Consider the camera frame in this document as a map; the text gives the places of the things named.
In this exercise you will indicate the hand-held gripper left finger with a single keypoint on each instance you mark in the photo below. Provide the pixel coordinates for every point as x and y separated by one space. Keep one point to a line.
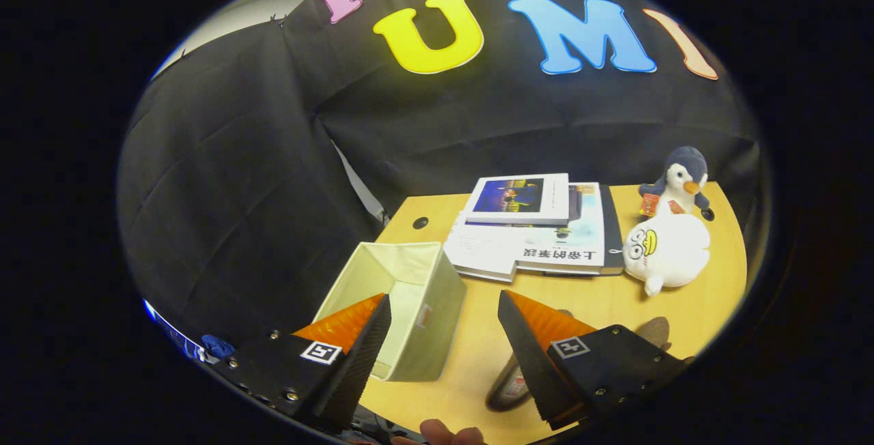
362 370

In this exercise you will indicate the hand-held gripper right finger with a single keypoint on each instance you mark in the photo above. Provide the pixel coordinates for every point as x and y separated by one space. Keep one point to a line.
529 370

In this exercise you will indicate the brown fuzzy shoe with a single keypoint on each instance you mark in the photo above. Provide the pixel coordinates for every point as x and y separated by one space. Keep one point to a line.
509 387
655 330

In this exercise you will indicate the beige fabric storage box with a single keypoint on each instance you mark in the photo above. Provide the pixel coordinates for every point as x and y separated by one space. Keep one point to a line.
437 308

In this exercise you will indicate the white text cover book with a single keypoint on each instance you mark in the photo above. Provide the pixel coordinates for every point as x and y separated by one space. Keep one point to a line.
478 250

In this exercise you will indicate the white titled book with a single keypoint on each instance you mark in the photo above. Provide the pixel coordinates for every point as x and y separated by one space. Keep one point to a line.
567 240

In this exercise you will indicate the blue crumpled cloth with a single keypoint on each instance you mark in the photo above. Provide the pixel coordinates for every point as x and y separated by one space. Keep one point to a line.
217 346

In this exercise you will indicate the black book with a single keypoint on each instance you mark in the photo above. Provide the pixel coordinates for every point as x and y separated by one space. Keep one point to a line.
611 240

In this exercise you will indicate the blue picture cover book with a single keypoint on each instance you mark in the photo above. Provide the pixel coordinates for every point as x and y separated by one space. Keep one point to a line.
519 199

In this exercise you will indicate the white duck plush toy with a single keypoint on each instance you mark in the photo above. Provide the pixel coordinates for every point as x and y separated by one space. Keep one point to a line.
672 254

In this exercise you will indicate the blue white printed board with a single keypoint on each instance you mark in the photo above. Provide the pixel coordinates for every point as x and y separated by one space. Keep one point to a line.
171 332

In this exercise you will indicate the black backdrop cloth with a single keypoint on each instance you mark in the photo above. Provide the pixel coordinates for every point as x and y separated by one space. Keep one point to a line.
239 192

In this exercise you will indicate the grey penguin plush toy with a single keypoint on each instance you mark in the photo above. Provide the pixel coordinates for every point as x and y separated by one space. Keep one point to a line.
683 179

